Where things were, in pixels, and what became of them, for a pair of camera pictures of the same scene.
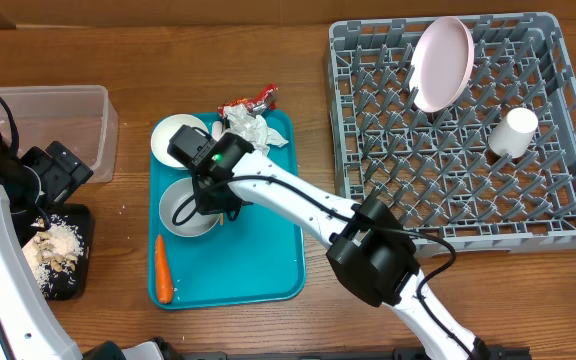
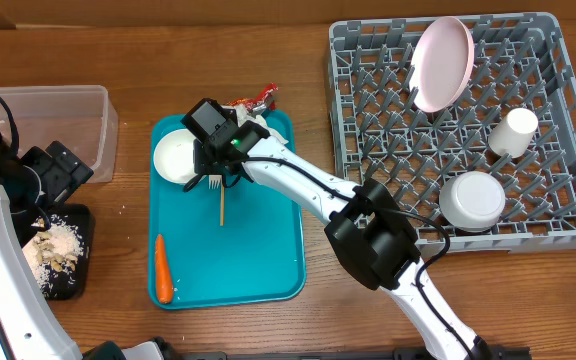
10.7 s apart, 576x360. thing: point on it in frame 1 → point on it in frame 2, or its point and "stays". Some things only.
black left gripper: (63, 171) stays
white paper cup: (514, 132) stays
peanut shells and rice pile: (53, 253) stays
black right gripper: (218, 196) → (216, 158)
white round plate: (442, 63) stays
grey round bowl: (172, 196) → (472, 201)
